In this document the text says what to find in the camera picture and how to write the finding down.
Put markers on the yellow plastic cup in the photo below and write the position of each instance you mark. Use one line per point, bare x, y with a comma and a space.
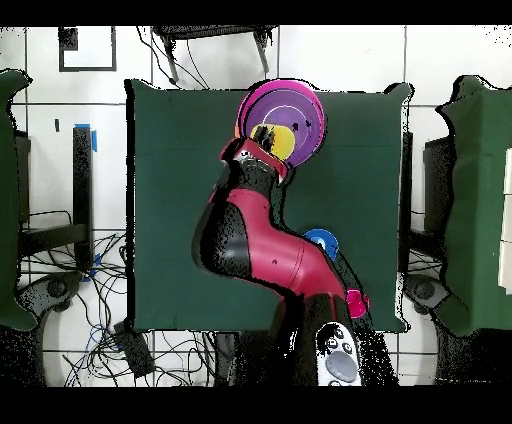
280, 140

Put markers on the purple plastic bowl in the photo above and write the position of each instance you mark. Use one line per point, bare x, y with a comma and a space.
304, 116

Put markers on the large pink plastic bowl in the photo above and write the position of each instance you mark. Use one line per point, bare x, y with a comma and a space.
256, 90

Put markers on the small blue plastic bowl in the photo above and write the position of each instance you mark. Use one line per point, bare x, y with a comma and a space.
326, 238

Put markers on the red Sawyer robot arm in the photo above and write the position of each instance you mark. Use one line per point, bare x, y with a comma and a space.
280, 248

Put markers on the dark green table cloth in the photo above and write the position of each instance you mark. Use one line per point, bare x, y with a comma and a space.
180, 240

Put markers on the black metal stand legs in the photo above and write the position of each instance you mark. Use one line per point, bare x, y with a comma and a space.
208, 31

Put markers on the blue tape strip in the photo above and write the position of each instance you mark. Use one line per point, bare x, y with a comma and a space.
97, 260
94, 140

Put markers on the black metal floor stand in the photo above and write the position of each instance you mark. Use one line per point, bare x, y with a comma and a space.
82, 180
438, 188

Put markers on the red plastic cup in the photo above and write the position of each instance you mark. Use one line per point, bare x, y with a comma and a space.
358, 303

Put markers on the black office chair base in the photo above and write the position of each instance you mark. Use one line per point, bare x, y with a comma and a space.
56, 288
424, 290

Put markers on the green cloth covered table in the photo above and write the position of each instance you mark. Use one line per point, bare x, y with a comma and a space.
480, 200
8, 200

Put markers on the black power box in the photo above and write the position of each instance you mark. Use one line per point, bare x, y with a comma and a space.
134, 350

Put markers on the black square frame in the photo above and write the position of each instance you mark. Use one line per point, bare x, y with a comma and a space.
68, 40

